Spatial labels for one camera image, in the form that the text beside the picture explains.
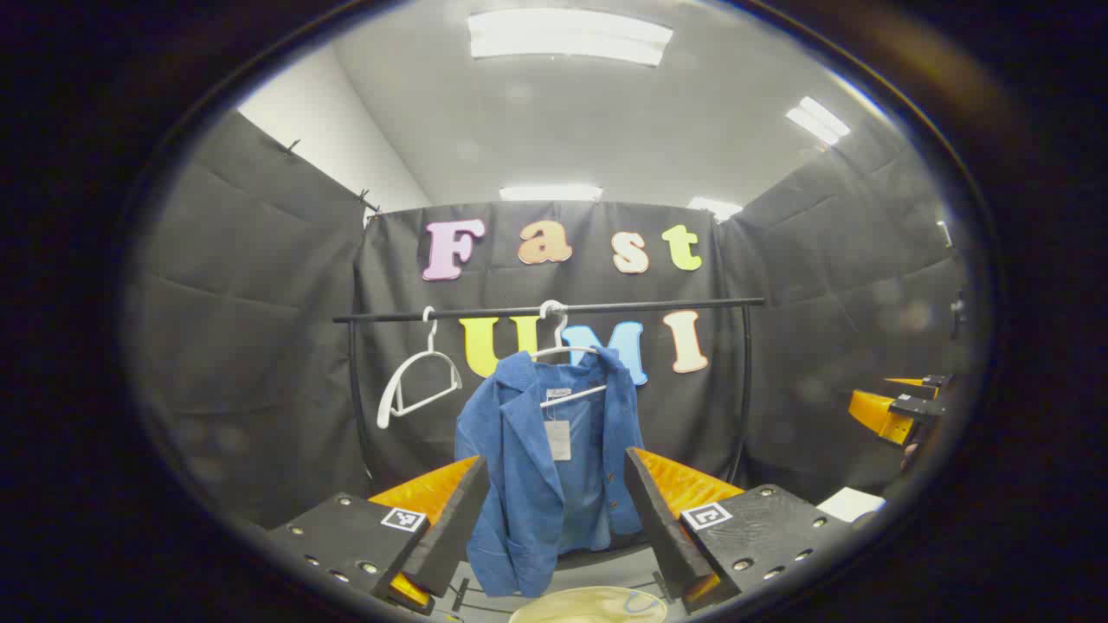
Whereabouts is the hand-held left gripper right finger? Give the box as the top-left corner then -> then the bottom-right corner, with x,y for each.
625,447 -> 854,615

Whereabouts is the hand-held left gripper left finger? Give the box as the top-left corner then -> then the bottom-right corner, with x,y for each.
267,456 -> 491,617

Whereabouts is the blue corduroy jacket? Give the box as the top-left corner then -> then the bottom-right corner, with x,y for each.
454,348 -> 646,598

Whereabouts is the cream round laundry hamper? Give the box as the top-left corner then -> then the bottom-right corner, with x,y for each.
509,586 -> 667,623

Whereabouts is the white plastic clothes hanger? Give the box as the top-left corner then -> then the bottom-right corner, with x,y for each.
530,300 -> 609,409
377,307 -> 464,430

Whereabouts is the black metal clothes rack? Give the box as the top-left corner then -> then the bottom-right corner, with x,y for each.
333,299 -> 765,607

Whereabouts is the black backdrop cloth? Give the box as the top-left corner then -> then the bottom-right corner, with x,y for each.
130,108 -> 970,529

